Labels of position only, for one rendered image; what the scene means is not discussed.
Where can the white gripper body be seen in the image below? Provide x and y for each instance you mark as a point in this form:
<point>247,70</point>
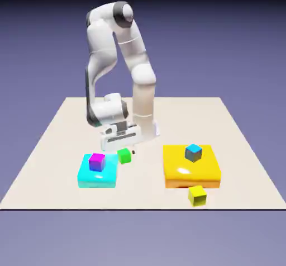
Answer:
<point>121,144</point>

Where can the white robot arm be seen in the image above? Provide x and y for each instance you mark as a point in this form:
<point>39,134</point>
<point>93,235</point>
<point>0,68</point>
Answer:
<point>101,47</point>

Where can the small green cube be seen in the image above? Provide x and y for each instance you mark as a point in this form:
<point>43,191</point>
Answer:
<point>124,156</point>

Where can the small magenta cube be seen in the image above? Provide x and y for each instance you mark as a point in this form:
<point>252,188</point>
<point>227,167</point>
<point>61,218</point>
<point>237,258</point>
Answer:
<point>97,162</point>

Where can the small blue cube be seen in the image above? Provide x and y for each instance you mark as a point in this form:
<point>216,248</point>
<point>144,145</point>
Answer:
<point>193,153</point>

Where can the small yellow cube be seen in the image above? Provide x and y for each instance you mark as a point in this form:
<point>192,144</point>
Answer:
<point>197,195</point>

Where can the large cyan box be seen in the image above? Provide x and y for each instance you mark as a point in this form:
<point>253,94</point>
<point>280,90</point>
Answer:
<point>105,177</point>

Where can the large orange box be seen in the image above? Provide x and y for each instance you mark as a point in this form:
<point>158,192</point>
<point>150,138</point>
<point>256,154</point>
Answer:
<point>192,172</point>

